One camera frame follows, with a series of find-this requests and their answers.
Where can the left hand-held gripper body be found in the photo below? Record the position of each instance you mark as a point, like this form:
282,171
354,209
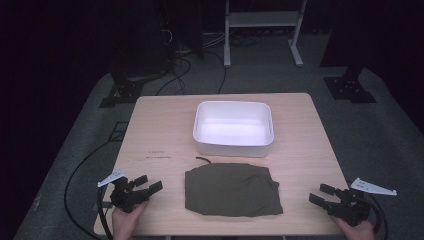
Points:
125,197

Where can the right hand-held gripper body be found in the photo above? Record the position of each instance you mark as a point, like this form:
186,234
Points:
351,206

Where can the person's left hand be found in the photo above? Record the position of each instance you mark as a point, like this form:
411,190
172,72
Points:
125,221

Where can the person's right hand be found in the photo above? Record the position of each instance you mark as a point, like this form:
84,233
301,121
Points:
356,232

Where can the dark olive cloth garment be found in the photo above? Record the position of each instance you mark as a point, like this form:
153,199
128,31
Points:
233,190

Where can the black stand base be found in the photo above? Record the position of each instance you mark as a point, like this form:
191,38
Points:
350,88
123,91

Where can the white plastic bin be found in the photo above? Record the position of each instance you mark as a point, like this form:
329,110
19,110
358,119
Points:
233,131

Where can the white metal stand frame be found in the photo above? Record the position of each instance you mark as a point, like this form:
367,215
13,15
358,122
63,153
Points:
263,19

